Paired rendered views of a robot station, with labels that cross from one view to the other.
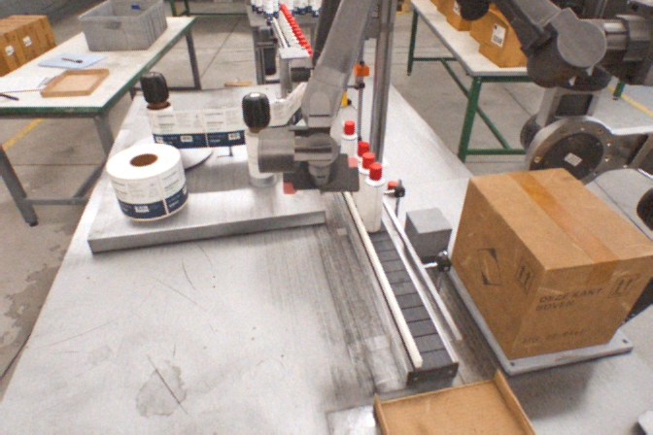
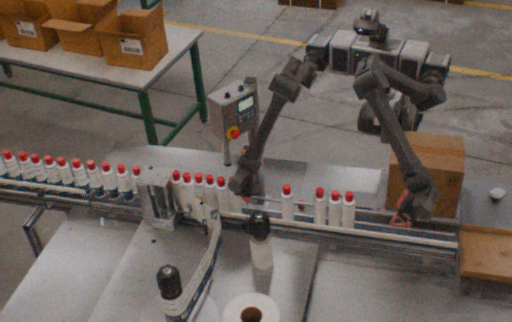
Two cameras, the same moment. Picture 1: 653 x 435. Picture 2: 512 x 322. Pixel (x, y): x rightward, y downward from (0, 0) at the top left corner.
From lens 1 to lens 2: 201 cm
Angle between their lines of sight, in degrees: 47
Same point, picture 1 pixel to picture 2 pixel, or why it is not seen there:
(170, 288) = not seen: outside the picture
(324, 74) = (417, 165)
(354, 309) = (400, 263)
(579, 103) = not seen: hidden behind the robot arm
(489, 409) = (474, 238)
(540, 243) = (448, 165)
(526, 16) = (421, 94)
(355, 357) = (432, 274)
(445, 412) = (471, 252)
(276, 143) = (428, 203)
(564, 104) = not seen: hidden behind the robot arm
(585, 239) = (450, 152)
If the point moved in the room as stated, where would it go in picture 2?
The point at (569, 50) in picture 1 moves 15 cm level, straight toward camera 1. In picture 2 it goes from (441, 98) to (473, 115)
